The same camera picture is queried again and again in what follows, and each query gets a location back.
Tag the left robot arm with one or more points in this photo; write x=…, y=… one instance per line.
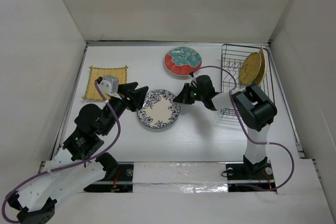
x=77, y=164

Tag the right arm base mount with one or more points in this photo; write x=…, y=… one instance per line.
x=241, y=176

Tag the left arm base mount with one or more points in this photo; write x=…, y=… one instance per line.
x=121, y=182

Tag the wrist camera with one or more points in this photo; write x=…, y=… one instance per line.
x=108, y=85
x=193, y=75

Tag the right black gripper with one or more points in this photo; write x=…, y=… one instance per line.
x=183, y=96

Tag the blue floral white plate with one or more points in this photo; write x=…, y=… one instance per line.
x=159, y=110

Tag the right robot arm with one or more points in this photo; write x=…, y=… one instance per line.
x=254, y=110

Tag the black wire dish rack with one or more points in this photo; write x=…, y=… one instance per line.
x=232, y=59

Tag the fan-shaped bamboo tray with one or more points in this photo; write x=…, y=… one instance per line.
x=263, y=67

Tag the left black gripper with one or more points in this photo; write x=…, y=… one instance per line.
x=134, y=102

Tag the red teal ceramic plate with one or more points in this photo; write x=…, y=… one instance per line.
x=182, y=60

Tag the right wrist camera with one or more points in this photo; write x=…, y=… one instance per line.
x=193, y=75

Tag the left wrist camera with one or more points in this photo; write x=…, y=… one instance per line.
x=108, y=85

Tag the round bamboo plate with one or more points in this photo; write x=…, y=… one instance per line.
x=250, y=68

